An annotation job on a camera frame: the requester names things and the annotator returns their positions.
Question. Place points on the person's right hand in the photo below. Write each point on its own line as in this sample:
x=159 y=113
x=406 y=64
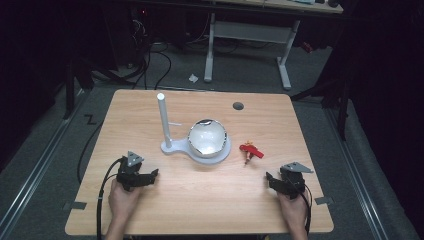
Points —
x=294 y=210

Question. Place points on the red toy figure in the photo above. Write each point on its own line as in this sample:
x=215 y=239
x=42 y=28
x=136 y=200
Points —
x=251 y=151

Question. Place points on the person's left hand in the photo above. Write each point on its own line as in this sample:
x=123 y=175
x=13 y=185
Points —
x=122 y=200

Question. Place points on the grey tape piece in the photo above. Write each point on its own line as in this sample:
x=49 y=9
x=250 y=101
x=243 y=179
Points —
x=323 y=200
x=76 y=205

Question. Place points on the white stand with post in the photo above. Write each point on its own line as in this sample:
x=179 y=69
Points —
x=173 y=148

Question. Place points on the metal floor rail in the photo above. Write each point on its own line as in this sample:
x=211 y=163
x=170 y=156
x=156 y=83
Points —
x=356 y=173
x=40 y=160

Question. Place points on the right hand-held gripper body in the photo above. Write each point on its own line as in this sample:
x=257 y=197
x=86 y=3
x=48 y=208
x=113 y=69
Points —
x=292 y=181

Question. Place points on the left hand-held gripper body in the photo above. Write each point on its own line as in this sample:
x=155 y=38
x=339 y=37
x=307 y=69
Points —
x=130 y=173

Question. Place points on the white-framed background desk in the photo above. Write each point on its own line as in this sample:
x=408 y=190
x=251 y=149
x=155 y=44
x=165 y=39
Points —
x=250 y=31

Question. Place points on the shiny metal bowl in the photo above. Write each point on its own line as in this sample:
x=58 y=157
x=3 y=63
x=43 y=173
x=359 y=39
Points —
x=207 y=138

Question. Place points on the white paper scrap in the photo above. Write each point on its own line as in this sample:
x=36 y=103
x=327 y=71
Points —
x=193 y=78

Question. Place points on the black metal stand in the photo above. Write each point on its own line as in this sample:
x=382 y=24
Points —
x=69 y=90
x=342 y=106

